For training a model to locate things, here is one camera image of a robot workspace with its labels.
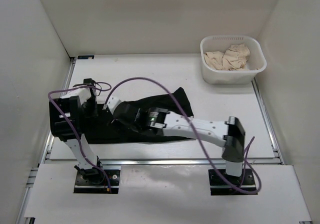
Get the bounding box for black trousers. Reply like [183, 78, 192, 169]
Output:
[84, 94, 187, 145]

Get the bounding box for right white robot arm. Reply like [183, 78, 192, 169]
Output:
[103, 96, 246, 184]

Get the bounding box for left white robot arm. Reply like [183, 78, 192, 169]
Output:
[48, 78, 106, 185]

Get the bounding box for beige trousers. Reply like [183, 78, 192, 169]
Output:
[204, 43, 251, 71]

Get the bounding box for black corner label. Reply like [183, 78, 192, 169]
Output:
[77, 55, 95, 60]

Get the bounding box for white plastic basket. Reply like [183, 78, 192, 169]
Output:
[200, 35, 267, 85]

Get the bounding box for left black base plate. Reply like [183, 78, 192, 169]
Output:
[73, 165, 121, 194]

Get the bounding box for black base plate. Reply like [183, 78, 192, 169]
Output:
[73, 165, 121, 194]
[208, 168, 257, 196]

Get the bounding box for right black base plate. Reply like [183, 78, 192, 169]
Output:
[208, 168, 257, 196]

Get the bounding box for aluminium frame rail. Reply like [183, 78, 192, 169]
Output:
[251, 78, 285, 165]

